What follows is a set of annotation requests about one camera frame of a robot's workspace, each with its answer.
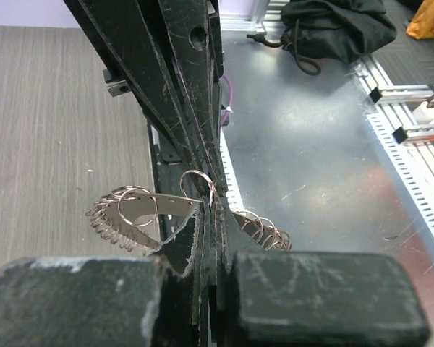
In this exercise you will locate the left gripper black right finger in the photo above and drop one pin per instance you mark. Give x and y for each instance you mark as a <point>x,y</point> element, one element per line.
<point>278,298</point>

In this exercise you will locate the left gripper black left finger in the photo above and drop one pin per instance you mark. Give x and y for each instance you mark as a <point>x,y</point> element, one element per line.
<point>107,301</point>

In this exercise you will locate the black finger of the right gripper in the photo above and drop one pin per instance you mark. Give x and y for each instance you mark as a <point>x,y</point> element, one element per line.
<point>188,25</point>
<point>131,37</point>

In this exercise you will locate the black drawstring bag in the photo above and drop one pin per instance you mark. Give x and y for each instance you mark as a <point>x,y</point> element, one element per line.
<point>342,30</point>

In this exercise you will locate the aluminium frame rails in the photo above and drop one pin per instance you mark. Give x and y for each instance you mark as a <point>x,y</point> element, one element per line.
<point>409,146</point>

